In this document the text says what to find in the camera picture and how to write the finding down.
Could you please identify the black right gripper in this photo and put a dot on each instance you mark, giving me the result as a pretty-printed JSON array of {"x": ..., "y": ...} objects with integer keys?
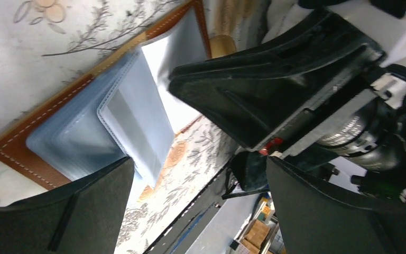
[{"x": 365, "y": 123}]

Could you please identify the brown leather card holder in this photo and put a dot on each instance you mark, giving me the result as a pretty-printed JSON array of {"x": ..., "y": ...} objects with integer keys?
[{"x": 121, "y": 108}]

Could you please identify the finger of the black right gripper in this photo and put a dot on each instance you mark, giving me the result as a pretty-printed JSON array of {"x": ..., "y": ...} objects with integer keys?
[{"x": 252, "y": 94}]

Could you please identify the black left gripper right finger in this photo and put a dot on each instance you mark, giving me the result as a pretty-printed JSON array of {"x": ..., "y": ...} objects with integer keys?
[{"x": 316, "y": 216}]

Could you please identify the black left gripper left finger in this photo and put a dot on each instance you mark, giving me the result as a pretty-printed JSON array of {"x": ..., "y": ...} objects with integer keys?
[{"x": 83, "y": 216}]

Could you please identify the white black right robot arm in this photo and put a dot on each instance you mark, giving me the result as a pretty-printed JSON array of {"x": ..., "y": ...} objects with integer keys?
[{"x": 382, "y": 21}]

